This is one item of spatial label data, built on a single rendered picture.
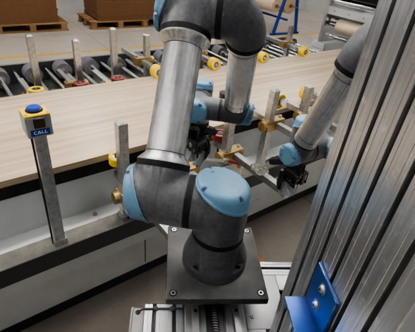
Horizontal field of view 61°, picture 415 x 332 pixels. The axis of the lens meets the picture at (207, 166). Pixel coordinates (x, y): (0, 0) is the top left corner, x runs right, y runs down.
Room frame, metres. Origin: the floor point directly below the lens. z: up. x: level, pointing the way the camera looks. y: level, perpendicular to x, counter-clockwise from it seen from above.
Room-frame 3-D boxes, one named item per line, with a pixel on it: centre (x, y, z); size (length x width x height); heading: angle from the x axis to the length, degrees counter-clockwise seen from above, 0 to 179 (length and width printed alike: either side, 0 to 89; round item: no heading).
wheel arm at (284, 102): (1.69, -0.51, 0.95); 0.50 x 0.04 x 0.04; 40
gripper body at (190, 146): (1.15, 0.05, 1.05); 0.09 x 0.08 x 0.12; 150
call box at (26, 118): (0.89, 0.51, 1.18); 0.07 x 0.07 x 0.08; 40
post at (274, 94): (1.53, -0.27, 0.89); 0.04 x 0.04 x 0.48; 40
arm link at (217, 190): (0.58, -0.03, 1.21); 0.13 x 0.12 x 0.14; 85
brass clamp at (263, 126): (1.55, -0.29, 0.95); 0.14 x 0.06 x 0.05; 130
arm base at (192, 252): (0.58, -0.04, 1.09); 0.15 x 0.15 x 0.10
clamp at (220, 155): (1.39, -0.09, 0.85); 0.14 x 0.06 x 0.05; 130
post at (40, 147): (0.89, 0.51, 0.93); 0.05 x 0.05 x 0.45; 40
